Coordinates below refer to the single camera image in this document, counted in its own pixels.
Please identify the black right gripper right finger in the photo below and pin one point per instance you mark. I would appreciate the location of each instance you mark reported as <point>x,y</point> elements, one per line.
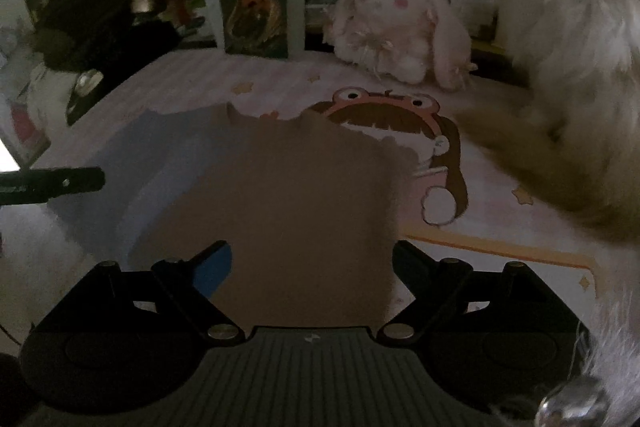
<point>453,302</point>

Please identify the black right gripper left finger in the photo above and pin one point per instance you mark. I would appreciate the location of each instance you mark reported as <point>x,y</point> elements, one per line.
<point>181,292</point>

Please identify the pink knitted garment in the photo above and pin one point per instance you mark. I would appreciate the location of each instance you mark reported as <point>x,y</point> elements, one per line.
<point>308,207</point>

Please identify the pink cartoon table mat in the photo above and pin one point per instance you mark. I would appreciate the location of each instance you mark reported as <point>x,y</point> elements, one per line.
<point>458,202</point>

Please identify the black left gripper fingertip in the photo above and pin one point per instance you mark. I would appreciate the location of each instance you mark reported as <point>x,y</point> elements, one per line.
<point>38,186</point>

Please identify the pink plush bunny toy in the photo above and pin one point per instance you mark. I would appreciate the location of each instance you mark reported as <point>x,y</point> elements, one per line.
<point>412,41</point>

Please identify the fluffy brown white cat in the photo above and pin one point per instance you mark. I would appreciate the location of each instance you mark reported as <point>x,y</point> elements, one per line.
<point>576,144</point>

